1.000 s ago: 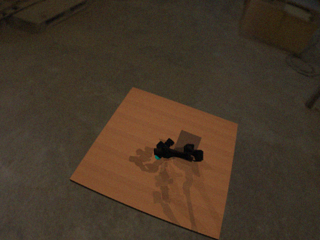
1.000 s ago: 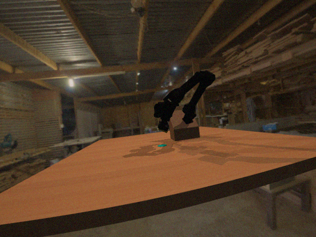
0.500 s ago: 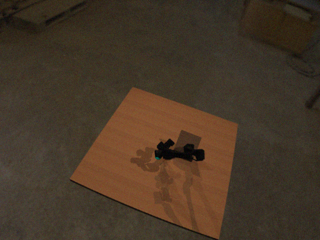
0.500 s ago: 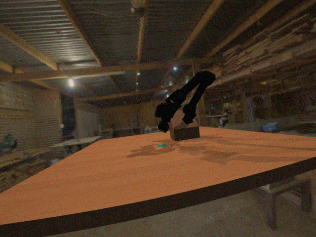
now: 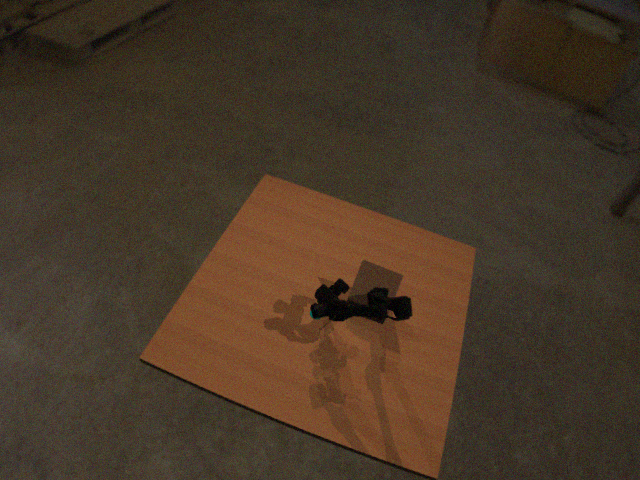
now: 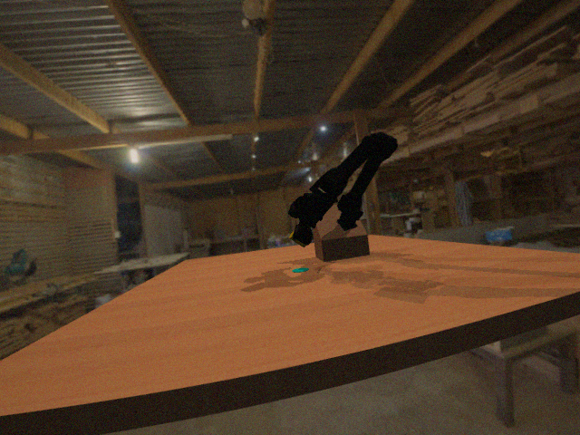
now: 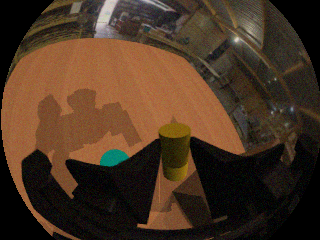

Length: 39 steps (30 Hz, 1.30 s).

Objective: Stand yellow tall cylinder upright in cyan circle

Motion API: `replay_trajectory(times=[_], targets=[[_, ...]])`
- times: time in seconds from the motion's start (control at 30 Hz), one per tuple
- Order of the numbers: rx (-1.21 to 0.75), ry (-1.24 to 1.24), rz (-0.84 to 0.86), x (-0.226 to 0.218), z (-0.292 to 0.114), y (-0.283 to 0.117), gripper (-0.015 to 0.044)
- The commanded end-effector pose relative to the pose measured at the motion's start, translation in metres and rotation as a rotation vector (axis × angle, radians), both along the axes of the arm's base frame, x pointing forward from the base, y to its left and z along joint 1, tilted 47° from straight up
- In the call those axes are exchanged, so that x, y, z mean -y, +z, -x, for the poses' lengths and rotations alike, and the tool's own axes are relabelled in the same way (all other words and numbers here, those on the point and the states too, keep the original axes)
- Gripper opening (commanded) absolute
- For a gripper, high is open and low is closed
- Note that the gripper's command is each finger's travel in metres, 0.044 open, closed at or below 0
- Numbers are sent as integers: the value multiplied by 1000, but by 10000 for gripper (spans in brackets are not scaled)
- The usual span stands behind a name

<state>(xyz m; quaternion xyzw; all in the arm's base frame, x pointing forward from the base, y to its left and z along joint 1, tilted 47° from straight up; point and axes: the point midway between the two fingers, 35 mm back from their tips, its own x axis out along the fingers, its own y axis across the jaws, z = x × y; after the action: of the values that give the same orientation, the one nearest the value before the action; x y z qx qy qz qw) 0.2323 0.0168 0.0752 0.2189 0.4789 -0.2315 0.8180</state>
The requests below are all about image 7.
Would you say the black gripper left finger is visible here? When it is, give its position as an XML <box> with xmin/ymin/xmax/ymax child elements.
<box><xmin>65</xmin><ymin>139</ymin><xmax>160</xmax><ymax>224</ymax></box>

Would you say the teal circle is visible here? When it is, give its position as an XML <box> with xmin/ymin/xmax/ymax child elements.
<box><xmin>100</xmin><ymin>149</ymin><xmax>129</xmax><ymax>167</ymax></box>

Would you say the yellow cylinder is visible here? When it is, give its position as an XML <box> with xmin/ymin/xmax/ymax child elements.
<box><xmin>159</xmin><ymin>123</ymin><xmax>191</xmax><ymax>181</ymax></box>

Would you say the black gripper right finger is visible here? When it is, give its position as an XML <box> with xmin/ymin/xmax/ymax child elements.
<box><xmin>189</xmin><ymin>137</ymin><xmax>285</xmax><ymax>220</ymax></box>

